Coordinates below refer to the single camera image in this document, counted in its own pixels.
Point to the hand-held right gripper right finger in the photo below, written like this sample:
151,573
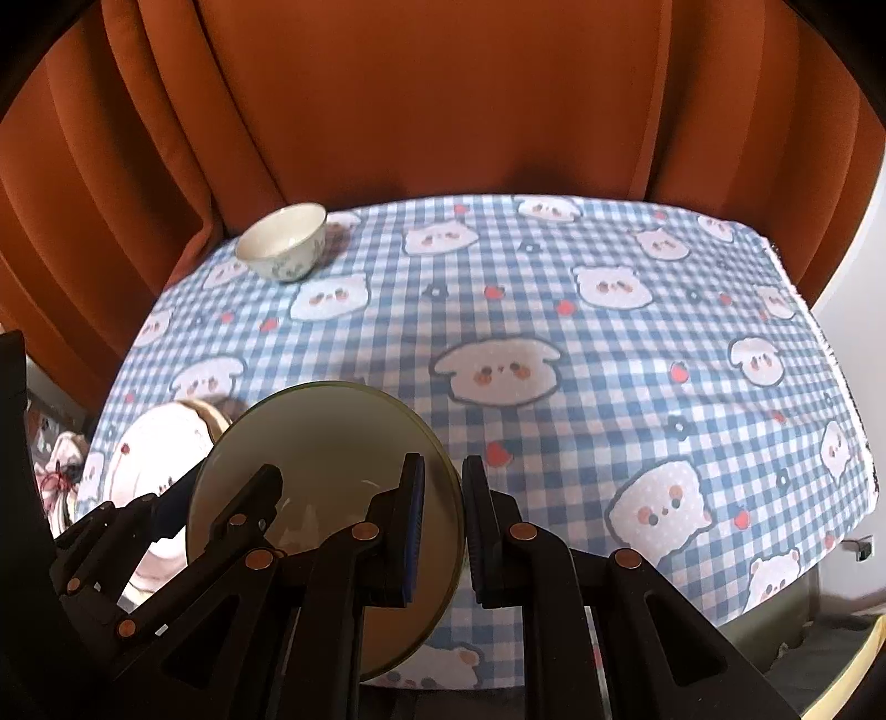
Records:
474,540

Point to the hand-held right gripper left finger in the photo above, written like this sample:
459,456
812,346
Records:
414,533

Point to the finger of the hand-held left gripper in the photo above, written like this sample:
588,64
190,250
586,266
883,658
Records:
169,516
259,491

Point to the white plate with red print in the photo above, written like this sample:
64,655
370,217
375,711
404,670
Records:
145,457

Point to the green leaf print bowl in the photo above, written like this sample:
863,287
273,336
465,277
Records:
280,239
325,450

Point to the blue checked bear tablecloth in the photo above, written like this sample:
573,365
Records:
554,311

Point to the orange curtain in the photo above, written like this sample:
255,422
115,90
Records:
415,104

